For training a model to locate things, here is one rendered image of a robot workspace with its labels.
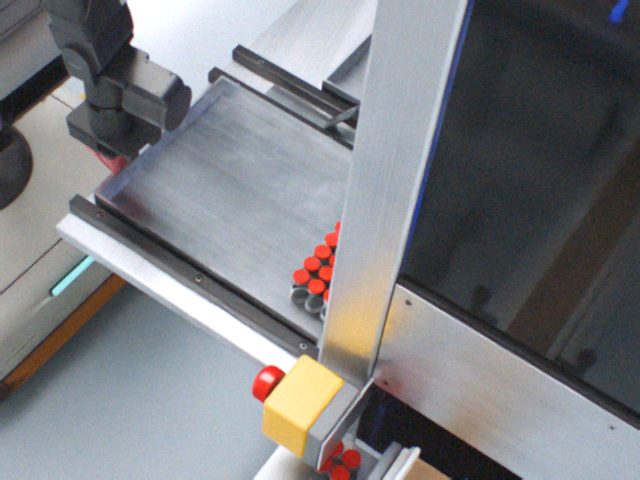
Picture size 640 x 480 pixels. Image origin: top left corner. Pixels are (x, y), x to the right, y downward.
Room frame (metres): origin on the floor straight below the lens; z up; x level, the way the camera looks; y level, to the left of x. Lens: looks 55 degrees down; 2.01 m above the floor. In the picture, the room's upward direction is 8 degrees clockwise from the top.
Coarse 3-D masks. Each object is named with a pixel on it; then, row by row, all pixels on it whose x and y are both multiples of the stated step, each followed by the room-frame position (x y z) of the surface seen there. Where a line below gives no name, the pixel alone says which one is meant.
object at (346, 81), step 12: (360, 48) 1.13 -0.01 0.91; (348, 60) 1.10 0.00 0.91; (360, 60) 1.13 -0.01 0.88; (336, 72) 1.07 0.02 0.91; (348, 72) 1.10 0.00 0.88; (360, 72) 1.10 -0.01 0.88; (324, 84) 1.04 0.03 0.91; (336, 84) 1.07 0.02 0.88; (348, 84) 1.07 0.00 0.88; (360, 84) 1.08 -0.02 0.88; (336, 96) 1.03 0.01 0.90; (348, 96) 1.03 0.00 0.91; (360, 96) 1.06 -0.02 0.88
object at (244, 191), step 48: (240, 96) 1.01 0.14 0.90; (192, 144) 0.92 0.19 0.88; (240, 144) 0.94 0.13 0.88; (288, 144) 0.95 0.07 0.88; (336, 144) 0.93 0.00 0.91; (96, 192) 0.80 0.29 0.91; (144, 192) 0.83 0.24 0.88; (192, 192) 0.84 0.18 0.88; (240, 192) 0.86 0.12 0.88; (288, 192) 0.87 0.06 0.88; (336, 192) 0.88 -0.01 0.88; (192, 240) 0.77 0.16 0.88; (240, 240) 0.78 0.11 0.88; (288, 240) 0.79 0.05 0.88; (240, 288) 0.69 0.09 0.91; (288, 288) 0.72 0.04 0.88
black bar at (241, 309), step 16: (80, 208) 0.78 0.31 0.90; (96, 208) 0.78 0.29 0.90; (96, 224) 0.77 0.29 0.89; (112, 224) 0.76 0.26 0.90; (128, 240) 0.74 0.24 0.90; (144, 240) 0.75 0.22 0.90; (144, 256) 0.73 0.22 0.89; (160, 256) 0.73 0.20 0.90; (176, 256) 0.73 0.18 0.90; (176, 272) 0.71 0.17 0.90; (192, 272) 0.71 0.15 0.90; (192, 288) 0.70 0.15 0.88; (208, 288) 0.69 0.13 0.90; (224, 288) 0.70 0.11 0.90; (224, 304) 0.68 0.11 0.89; (240, 304) 0.68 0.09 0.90; (240, 320) 0.66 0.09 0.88; (256, 320) 0.66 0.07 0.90; (272, 320) 0.66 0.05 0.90; (272, 336) 0.64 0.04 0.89; (288, 336) 0.64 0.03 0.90; (304, 352) 0.62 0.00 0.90
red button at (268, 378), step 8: (264, 368) 0.54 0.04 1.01; (272, 368) 0.54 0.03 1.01; (280, 368) 0.54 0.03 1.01; (256, 376) 0.53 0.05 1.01; (264, 376) 0.53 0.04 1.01; (272, 376) 0.53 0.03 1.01; (280, 376) 0.53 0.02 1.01; (256, 384) 0.52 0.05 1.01; (264, 384) 0.52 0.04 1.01; (272, 384) 0.52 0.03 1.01; (256, 392) 0.51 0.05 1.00; (264, 392) 0.51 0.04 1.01; (264, 400) 0.51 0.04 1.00
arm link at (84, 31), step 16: (48, 0) 0.81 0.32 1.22; (64, 0) 0.80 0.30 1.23; (80, 0) 0.80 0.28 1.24; (96, 0) 0.81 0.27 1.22; (112, 0) 0.84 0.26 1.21; (64, 16) 0.80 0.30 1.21; (80, 16) 0.80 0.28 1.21; (96, 16) 0.81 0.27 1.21; (112, 16) 0.83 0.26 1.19; (128, 16) 0.85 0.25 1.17; (64, 32) 0.81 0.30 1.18; (80, 32) 0.80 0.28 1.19; (96, 32) 0.80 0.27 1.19; (112, 32) 0.83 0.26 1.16; (128, 32) 0.85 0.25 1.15; (80, 48) 0.80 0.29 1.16; (96, 48) 0.80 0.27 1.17; (112, 48) 0.82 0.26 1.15; (96, 64) 0.80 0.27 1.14
